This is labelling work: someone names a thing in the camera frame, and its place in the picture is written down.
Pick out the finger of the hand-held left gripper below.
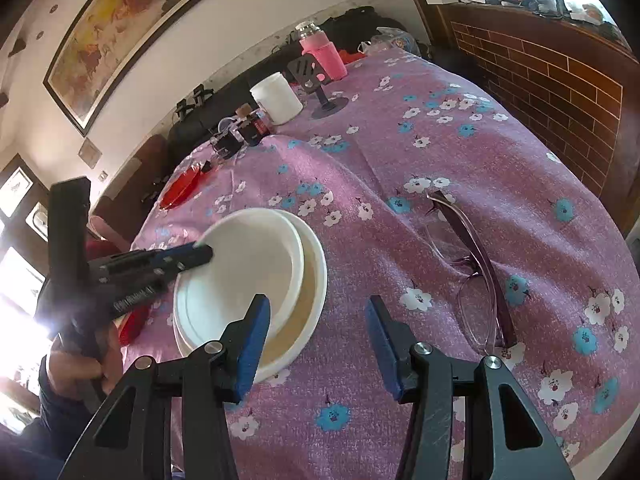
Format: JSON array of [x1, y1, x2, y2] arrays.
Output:
[[90, 241, 215, 282], [106, 274, 174, 319]]

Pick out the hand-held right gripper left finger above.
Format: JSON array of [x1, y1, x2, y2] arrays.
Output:
[[57, 293, 272, 480]]

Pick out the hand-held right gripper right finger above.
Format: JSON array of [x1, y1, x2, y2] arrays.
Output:
[[363, 294, 576, 480]]

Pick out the large red gold-rimmed glass plate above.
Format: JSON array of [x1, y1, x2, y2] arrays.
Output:
[[117, 304, 151, 347]]

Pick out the white bowl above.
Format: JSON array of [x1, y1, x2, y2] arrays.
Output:
[[191, 208, 305, 350]]

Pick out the person's left forearm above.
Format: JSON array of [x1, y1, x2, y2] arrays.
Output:
[[14, 355, 107, 467]]

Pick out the person's left hand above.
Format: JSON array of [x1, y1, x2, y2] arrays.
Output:
[[46, 327, 124, 404]]

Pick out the wooden glazed door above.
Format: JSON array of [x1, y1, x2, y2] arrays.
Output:
[[0, 154, 67, 312]]

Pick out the small red glass plate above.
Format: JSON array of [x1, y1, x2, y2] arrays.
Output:
[[158, 165, 204, 210]]

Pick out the brown armchair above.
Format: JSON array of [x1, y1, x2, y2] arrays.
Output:
[[92, 132, 174, 222]]

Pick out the purple framed eyeglasses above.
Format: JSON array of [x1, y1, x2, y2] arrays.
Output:
[[423, 189, 517, 357]]

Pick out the black jar with cork lid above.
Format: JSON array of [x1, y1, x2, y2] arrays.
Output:
[[235, 103, 271, 147]]

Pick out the black sofa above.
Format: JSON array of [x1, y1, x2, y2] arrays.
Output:
[[167, 6, 397, 147]]

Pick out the black devices on sofa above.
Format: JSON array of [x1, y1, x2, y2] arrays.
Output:
[[174, 83, 216, 116]]

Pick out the white jar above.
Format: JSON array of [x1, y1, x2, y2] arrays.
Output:
[[249, 72, 305, 126]]

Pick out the purple floral tablecloth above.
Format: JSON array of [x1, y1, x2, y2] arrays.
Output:
[[117, 47, 632, 480]]

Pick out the grey phone stand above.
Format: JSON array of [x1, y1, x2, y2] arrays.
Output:
[[286, 55, 350, 121]]

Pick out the pink sleeved bottle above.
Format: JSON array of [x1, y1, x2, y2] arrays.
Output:
[[294, 21, 348, 81]]

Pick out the printed plastic bag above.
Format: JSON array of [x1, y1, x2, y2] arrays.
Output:
[[359, 27, 422, 56]]

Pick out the wooden brick-pattern partition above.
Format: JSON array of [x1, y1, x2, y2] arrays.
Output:
[[392, 0, 640, 232]]

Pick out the black jar with wire clasp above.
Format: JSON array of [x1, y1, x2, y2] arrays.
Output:
[[209, 127, 241, 160]]

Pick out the framed wall painting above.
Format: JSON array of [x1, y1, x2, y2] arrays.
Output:
[[42, 0, 219, 137]]

